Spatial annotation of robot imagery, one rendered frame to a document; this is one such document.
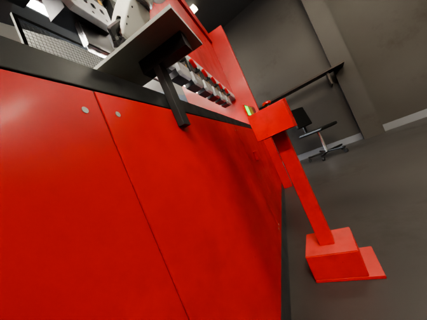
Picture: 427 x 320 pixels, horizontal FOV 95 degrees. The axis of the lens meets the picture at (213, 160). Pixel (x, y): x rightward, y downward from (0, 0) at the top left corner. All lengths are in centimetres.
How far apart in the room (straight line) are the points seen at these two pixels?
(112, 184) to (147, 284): 14
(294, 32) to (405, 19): 164
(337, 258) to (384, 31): 417
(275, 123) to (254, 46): 418
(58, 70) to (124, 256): 26
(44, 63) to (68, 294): 27
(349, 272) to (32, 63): 110
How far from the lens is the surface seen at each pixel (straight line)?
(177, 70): 119
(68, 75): 37
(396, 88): 463
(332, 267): 104
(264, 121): 87
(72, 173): 28
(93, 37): 78
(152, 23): 55
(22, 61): 34
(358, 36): 471
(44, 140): 29
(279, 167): 267
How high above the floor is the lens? 64
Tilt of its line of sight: 2 degrees up
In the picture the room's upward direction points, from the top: 23 degrees counter-clockwise
